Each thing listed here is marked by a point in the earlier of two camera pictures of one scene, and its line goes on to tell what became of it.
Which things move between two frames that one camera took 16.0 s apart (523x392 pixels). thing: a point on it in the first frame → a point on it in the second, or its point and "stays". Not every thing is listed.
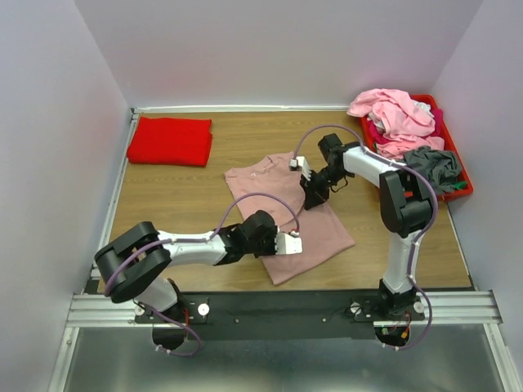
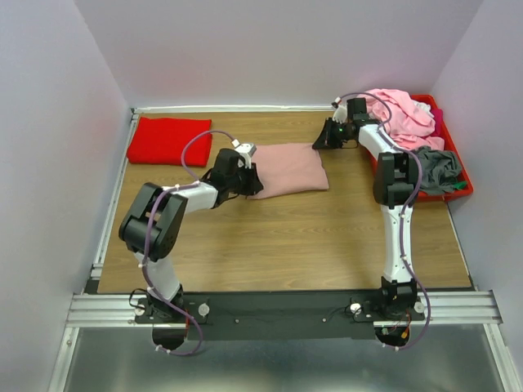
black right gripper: [313, 196] → [324, 140]
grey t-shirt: [441, 167] stays
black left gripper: [271, 234] → [254, 184]
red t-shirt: [179, 141] stays
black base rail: [278, 314] stays
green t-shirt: [460, 185] stays
